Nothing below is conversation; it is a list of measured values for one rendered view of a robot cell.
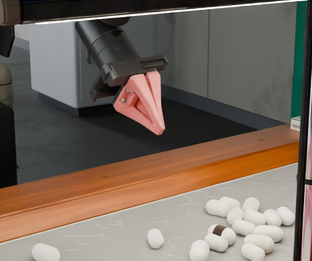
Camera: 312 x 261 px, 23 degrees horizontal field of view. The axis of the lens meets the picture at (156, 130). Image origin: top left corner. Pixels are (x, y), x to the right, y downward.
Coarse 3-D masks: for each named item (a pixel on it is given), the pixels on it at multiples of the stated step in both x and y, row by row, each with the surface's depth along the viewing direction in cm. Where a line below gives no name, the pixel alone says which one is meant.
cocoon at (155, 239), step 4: (148, 232) 92; (152, 232) 91; (156, 232) 91; (160, 232) 92; (148, 236) 91; (152, 236) 90; (156, 236) 90; (160, 236) 90; (148, 240) 91; (152, 240) 90; (156, 240) 90; (160, 240) 90; (152, 244) 90; (156, 244) 90; (160, 244) 90; (156, 248) 90
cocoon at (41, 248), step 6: (36, 246) 87; (42, 246) 86; (48, 246) 86; (36, 252) 86; (42, 252) 86; (48, 252) 85; (54, 252) 85; (36, 258) 86; (42, 258) 86; (48, 258) 85; (54, 258) 85
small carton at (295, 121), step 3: (297, 117) 133; (300, 117) 133; (291, 120) 133; (294, 120) 132; (297, 120) 132; (300, 120) 131; (291, 123) 133; (294, 123) 132; (297, 123) 132; (291, 126) 133; (294, 126) 132; (297, 126) 132; (294, 129) 133; (297, 129) 132
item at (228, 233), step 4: (216, 224) 92; (212, 228) 92; (228, 228) 91; (208, 232) 92; (224, 232) 91; (228, 232) 91; (232, 232) 91; (224, 236) 90; (228, 236) 90; (232, 236) 91; (228, 240) 90; (232, 240) 91; (228, 244) 91
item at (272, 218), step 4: (264, 212) 98; (268, 212) 97; (272, 212) 97; (276, 212) 97; (268, 216) 96; (272, 216) 96; (276, 216) 96; (280, 216) 96; (268, 220) 96; (272, 220) 96; (276, 220) 96; (280, 220) 96; (268, 224) 96; (272, 224) 96; (276, 224) 96; (280, 224) 96
